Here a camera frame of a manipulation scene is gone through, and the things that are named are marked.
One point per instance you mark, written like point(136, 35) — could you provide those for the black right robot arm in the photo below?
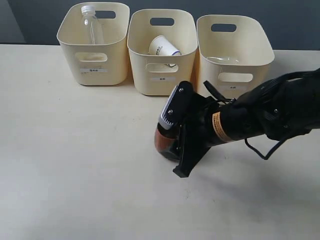
point(281, 108)

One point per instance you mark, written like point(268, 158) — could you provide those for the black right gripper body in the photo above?
point(200, 112)

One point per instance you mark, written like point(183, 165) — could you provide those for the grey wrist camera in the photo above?
point(176, 105)

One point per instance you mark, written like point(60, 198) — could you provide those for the white paper cup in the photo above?
point(161, 46)

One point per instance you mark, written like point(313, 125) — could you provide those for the cream plastic bin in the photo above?
point(103, 64)
point(234, 54)
point(157, 75)

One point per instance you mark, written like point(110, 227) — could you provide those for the clear plastic bottle white cap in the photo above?
point(91, 26)

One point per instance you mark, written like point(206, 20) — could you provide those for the middle cream plastic bin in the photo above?
point(157, 75)

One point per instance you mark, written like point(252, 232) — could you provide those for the brown wooden cup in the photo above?
point(167, 142)

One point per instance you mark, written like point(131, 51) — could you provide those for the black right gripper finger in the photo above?
point(189, 147)

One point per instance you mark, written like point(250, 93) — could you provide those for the left cream plastic bin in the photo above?
point(103, 64)

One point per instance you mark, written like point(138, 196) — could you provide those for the right cream plastic bin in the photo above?
point(234, 54)

